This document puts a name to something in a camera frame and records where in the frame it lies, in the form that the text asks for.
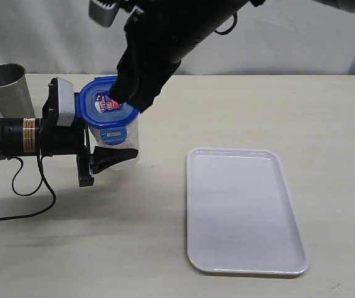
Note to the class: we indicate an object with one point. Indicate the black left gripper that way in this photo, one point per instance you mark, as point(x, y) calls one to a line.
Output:
point(58, 140)

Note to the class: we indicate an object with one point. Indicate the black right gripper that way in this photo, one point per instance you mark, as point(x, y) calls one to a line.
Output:
point(159, 35)

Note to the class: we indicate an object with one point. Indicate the tall clear plastic container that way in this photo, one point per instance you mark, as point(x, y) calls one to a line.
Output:
point(117, 130)

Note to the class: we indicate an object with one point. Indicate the blue snap-lock lid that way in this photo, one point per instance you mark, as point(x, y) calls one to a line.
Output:
point(94, 101)

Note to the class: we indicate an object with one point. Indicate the steel cup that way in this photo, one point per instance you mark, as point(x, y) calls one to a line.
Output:
point(15, 99)

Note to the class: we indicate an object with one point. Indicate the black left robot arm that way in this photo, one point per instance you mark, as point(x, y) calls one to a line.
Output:
point(20, 137)

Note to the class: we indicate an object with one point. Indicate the white backdrop curtain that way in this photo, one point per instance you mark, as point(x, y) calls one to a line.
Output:
point(277, 38)

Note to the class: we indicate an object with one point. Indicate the white rectangular tray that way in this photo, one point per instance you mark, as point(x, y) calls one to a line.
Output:
point(240, 217)

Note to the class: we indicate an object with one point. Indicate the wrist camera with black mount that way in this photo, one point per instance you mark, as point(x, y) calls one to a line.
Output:
point(59, 108)

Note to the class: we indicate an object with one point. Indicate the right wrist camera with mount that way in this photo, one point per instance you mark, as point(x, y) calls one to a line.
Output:
point(103, 12)

